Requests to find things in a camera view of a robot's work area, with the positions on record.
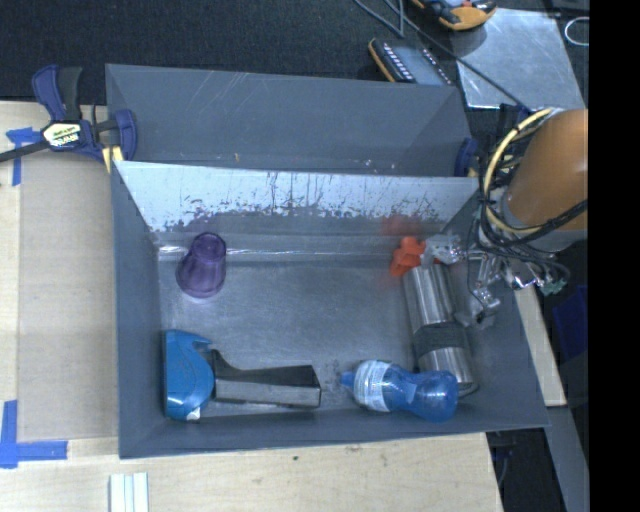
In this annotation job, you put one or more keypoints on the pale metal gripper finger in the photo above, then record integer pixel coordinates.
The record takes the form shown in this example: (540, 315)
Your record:
(477, 311)
(445, 250)

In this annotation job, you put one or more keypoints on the silver spray bottle orange nozzle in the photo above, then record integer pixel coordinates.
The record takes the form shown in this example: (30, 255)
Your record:
(435, 310)

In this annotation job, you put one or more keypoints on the blue plastic bottle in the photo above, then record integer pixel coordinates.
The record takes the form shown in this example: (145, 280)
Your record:
(400, 390)

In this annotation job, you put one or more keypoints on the grey metal bin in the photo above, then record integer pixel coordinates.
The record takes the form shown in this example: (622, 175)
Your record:
(300, 310)

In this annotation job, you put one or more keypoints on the purple plastic cup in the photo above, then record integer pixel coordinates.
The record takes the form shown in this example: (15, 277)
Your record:
(202, 267)

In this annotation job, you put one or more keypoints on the blue and black hand tool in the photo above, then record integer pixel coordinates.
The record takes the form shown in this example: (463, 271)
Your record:
(185, 375)

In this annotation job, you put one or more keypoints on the pale wood board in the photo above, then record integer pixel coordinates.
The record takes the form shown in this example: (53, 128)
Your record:
(65, 300)

